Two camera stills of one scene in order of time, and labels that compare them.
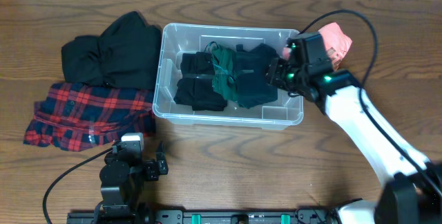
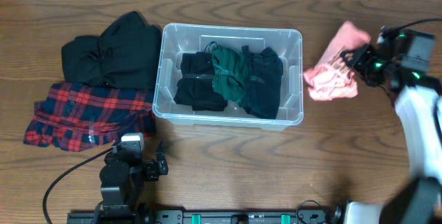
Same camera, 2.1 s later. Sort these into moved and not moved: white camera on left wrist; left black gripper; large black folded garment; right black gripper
Moved: right black gripper
Not moved: large black folded garment; left black gripper; white camera on left wrist
